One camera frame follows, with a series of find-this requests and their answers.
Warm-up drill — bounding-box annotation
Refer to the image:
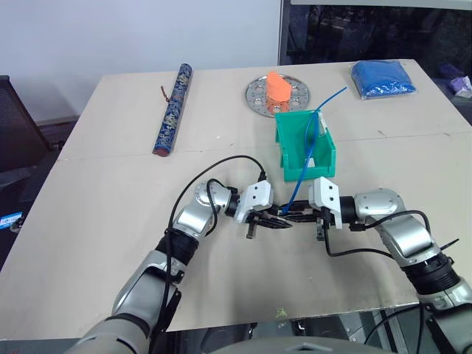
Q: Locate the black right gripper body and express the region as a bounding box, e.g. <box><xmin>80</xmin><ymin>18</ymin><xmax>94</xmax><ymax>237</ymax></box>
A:
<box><xmin>311</xmin><ymin>206</ymin><xmax>330</xmax><ymax>243</ymax></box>

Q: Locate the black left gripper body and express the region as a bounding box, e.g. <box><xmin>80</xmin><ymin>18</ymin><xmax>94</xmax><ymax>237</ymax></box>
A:
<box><xmin>245</xmin><ymin>206</ymin><xmax>276</xmax><ymax>240</ymax></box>

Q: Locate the blue cable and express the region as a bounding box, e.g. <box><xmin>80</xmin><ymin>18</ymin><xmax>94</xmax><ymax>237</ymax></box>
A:
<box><xmin>282</xmin><ymin>86</ymin><xmax>349</xmax><ymax>216</ymax></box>

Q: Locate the green plastic bin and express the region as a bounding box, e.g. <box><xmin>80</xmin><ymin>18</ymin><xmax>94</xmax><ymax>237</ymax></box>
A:
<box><xmin>274</xmin><ymin>109</ymin><xmax>338</xmax><ymax>183</ymax></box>

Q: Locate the round perforated metal plate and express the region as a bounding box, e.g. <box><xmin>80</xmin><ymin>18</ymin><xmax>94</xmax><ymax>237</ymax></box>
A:
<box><xmin>245</xmin><ymin>73</ymin><xmax>312</xmax><ymax>117</ymax></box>

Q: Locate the orange plastic object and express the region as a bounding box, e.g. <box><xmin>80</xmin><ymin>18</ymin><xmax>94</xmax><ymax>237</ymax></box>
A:
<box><xmin>265</xmin><ymin>71</ymin><xmax>294</xmax><ymax>114</ymax></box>

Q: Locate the blue patterned scroll tube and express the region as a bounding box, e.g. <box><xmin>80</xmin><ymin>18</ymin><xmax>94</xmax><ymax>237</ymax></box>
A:
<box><xmin>152</xmin><ymin>63</ymin><xmax>194</xmax><ymax>158</ymax></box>

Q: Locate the blue bagged cloth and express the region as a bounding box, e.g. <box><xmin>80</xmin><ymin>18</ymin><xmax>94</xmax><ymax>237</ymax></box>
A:
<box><xmin>349</xmin><ymin>59</ymin><xmax>419</xmax><ymax>101</ymax></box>

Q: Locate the purple crumpled object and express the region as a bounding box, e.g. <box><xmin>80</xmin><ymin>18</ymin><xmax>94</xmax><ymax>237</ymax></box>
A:
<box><xmin>448</xmin><ymin>75</ymin><xmax>472</xmax><ymax>99</ymax></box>

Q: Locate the blue labelled device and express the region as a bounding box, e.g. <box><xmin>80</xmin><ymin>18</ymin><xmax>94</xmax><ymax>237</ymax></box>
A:
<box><xmin>0</xmin><ymin>211</ymin><xmax>24</xmax><ymax>232</ymax></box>

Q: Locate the black chair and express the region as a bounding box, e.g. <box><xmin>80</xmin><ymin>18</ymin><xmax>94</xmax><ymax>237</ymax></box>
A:
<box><xmin>0</xmin><ymin>74</ymin><xmax>55</xmax><ymax>174</ymax></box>

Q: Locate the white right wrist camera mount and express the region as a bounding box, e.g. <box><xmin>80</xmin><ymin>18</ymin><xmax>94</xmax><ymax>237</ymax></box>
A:
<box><xmin>308</xmin><ymin>176</ymin><xmax>343</xmax><ymax>231</ymax></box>

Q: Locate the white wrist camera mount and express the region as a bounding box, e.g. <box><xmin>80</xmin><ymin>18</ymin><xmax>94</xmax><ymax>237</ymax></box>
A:
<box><xmin>234</xmin><ymin>179</ymin><xmax>274</xmax><ymax>224</ymax></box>
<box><xmin>308</xmin><ymin>176</ymin><xmax>343</xmax><ymax>231</ymax></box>

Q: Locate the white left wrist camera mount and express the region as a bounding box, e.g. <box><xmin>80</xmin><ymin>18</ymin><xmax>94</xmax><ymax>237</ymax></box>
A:
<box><xmin>234</xmin><ymin>179</ymin><xmax>274</xmax><ymax>224</ymax></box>

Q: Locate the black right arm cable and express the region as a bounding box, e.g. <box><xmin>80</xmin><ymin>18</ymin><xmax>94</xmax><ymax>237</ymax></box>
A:
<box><xmin>325</xmin><ymin>209</ymin><xmax>431</xmax><ymax>354</ymax></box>

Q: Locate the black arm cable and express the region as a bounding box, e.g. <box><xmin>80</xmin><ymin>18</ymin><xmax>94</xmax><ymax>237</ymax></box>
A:
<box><xmin>325</xmin><ymin>209</ymin><xmax>431</xmax><ymax>354</ymax></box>
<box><xmin>160</xmin><ymin>154</ymin><xmax>267</xmax><ymax>354</ymax></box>

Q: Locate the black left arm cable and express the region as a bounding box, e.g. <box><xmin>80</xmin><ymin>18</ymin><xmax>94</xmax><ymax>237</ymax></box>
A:
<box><xmin>160</xmin><ymin>154</ymin><xmax>267</xmax><ymax>354</ymax></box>

